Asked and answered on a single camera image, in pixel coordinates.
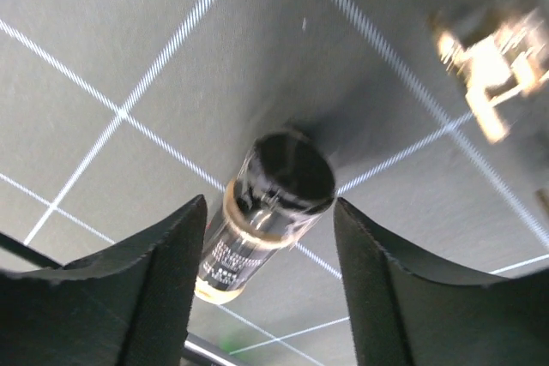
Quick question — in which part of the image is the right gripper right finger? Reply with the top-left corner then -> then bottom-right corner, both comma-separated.
334,198 -> 548,365

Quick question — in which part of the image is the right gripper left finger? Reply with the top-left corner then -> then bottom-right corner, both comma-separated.
1,195 -> 207,365

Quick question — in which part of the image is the small spice bottle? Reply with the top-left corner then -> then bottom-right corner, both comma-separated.
195,128 -> 335,305

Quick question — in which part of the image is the clear acrylic organizer rack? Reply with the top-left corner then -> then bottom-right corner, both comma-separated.
428,0 -> 548,212

